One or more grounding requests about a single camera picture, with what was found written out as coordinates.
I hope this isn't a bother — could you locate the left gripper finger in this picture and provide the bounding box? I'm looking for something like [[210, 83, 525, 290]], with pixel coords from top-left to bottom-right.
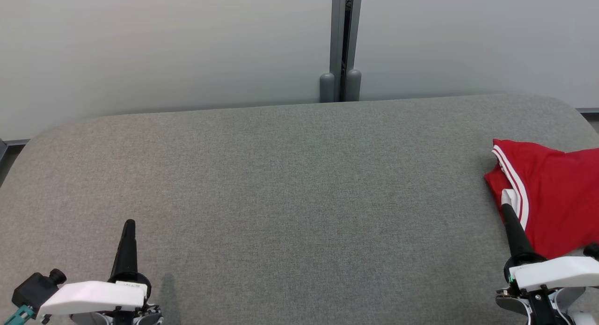
[[110, 219, 139, 280]]

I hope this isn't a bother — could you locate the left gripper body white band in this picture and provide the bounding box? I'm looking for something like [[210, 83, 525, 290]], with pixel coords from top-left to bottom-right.
[[37, 271, 153, 317]]

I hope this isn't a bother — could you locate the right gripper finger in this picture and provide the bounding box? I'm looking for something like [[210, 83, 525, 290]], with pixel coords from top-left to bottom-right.
[[501, 203, 534, 257]]

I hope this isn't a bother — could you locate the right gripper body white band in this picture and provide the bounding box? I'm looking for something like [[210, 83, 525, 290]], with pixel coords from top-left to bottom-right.
[[503, 252, 599, 293]]

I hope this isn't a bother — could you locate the red jersey with white sleeves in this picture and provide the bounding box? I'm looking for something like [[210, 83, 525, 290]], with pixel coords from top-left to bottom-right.
[[484, 138, 599, 260]]

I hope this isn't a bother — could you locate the grey fabric sofa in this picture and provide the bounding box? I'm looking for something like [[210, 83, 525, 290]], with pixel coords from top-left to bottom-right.
[[0, 93, 599, 325]]

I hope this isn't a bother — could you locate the teal left camera connector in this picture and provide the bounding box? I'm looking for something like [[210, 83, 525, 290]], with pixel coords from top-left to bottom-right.
[[0, 304, 36, 325]]

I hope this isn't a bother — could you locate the grey partition post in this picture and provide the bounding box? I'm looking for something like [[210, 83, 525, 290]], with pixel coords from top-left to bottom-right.
[[319, 0, 364, 103]]

